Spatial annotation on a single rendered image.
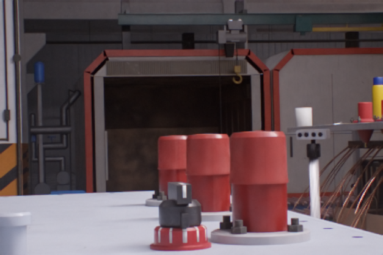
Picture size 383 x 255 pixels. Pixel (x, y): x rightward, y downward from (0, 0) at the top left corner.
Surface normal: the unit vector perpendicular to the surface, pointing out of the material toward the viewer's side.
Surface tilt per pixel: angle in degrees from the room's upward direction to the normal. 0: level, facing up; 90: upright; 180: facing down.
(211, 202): 91
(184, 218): 90
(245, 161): 89
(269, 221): 90
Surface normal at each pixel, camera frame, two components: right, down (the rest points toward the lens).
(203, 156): -0.17, -0.03
